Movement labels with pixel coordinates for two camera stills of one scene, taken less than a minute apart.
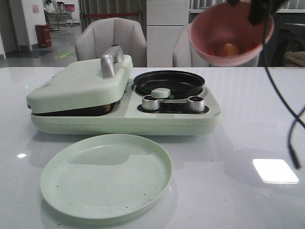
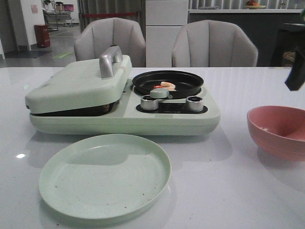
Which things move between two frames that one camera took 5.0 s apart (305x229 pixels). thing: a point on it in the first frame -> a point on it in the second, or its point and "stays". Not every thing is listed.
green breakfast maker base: (198, 113) stays
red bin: (44, 35) stays
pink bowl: (222, 34) -> (278, 130)
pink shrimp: (229, 49) -> (169, 86)
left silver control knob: (149, 103) stays
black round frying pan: (181, 84) stays
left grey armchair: (99, 34) stays
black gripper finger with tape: (259, 9) -> (296, 78)
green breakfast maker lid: (84, 84) stays
